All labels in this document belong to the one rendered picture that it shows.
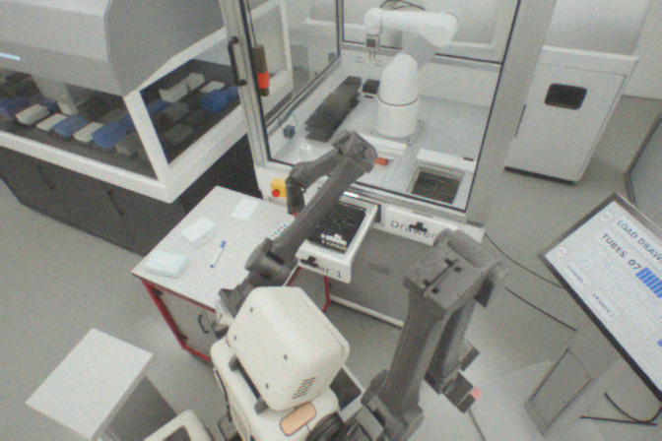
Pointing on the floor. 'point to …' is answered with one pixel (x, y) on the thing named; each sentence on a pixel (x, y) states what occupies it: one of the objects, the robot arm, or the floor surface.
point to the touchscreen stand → (551, 393)
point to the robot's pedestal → (104, 392)
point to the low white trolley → (249, 237)
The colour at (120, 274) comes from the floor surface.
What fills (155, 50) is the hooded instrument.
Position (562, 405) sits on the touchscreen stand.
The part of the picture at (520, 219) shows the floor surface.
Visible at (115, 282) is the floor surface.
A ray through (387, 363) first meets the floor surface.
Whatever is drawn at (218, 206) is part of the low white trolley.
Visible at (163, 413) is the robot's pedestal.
